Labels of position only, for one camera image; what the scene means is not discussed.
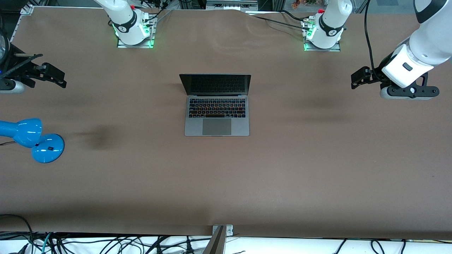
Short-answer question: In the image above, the grey laptop with black keyboard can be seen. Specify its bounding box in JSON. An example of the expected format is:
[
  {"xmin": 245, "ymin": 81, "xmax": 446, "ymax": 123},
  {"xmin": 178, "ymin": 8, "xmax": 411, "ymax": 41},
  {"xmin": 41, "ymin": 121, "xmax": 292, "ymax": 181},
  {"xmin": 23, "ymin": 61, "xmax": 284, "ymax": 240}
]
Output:
[{"xmin": 179, "ymin": 73, "xmax": 252, "ymax": 137}]

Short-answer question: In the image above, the blue desk lamp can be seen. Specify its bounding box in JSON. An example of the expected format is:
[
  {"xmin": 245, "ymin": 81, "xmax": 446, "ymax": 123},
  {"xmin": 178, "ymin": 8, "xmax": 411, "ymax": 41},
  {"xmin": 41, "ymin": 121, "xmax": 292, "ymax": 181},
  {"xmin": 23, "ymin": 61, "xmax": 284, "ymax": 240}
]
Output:
[{"xmin": 0, "ymin": 118, "xmax": 65, "ymax": 164}]

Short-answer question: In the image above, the brown paper table cover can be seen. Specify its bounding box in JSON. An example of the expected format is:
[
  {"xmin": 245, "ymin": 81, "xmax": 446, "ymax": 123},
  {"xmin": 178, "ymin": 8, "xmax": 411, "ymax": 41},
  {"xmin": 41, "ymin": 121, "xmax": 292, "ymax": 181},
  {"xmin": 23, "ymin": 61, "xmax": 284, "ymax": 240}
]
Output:
[{"xmin": 0, "ymin": 7, "xmax": 452, "ymax": 240}]

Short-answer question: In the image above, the grey aluminium bar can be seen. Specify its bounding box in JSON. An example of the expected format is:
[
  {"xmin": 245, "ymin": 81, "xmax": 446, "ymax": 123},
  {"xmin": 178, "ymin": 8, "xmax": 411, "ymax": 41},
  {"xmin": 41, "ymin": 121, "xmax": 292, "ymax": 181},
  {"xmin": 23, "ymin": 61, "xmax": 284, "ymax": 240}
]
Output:
[{"xmin": 202, "ymin": 226, "xmax": 226, "ymax": 254}]

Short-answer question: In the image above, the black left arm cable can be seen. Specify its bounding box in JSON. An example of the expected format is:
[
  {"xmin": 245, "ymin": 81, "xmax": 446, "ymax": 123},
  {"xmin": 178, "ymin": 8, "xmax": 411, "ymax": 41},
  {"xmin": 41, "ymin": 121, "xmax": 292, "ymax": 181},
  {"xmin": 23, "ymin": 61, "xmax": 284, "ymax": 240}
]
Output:
[{"xmin": 364, "ymin": 0, "xmax": 383, "ymax": 83}]

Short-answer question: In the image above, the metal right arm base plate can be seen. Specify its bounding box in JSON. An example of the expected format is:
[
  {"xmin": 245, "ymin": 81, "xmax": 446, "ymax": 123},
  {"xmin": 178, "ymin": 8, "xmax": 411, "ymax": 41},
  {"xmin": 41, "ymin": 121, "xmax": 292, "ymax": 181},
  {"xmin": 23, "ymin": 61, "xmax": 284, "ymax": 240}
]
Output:
[{"xmin": 117, "ymin": 14, "xmax": 156, "ymax": 49}]

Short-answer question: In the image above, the black left base cable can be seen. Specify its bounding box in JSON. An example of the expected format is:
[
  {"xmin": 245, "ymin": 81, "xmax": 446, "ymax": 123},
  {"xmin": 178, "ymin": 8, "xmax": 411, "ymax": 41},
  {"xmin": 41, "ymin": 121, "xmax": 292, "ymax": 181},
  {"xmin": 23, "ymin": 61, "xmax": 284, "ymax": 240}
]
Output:
[{"xmin": 252, "ymin": 10, "xmax": 312, "ymax": 31}]

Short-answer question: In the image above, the black base cable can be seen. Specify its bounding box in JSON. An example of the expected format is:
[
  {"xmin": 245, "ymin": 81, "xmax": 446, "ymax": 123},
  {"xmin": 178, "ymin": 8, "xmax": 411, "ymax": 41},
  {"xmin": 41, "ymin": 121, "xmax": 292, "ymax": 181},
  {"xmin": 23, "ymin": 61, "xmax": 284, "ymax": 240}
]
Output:
[
  {"xmin": 252, "ymin": 10, "xmax": 312, "ymax": 31},
  {"xmin": 141, "ymin": 0, "xmax": 173, "ymax": 24}
]

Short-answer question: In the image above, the black right base cable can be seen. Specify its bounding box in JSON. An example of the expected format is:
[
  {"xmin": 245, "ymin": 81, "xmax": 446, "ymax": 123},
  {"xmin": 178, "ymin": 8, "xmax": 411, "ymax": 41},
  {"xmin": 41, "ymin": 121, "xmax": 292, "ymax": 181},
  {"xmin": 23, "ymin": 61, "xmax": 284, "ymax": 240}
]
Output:
[{"xmin": 141, "ymin": 0, "xmax": 173, "ymax": 24}]

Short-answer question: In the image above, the black looped floor cable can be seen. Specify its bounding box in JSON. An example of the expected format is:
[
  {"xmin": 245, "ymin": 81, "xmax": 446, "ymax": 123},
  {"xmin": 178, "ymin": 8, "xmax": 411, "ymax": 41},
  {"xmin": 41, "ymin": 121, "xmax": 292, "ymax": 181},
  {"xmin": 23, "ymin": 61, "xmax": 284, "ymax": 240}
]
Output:
[{"xmin": 0, "ymin": 214, "xmax": 34, "ymax": 254}]

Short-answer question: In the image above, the aluminium frame rail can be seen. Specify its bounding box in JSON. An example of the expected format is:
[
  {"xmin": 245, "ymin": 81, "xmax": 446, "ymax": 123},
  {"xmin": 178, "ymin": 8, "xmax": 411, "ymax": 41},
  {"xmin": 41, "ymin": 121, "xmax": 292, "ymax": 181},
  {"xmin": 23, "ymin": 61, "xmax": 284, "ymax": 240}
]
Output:
[{"xmin": 206, "ymin": 0, "xmax": 259, "ymax": 11}]

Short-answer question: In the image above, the teal floor cable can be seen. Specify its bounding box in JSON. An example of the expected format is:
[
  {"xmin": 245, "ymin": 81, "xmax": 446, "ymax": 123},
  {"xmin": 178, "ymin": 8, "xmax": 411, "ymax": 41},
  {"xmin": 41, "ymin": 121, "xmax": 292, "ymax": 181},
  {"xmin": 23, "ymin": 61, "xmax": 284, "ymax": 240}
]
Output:
[{"xmin": 41, "ymin": 232, "xmax": 54, "ymax": 254}]

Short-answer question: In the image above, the small metal edge bracket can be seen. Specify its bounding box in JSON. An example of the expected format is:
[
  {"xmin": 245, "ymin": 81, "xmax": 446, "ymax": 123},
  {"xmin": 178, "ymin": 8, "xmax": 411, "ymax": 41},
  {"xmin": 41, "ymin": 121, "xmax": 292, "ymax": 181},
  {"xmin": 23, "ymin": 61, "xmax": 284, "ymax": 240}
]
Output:
[{"xmin": 212, "ymin": 225, "xmax": 233, "ymax": 236}]

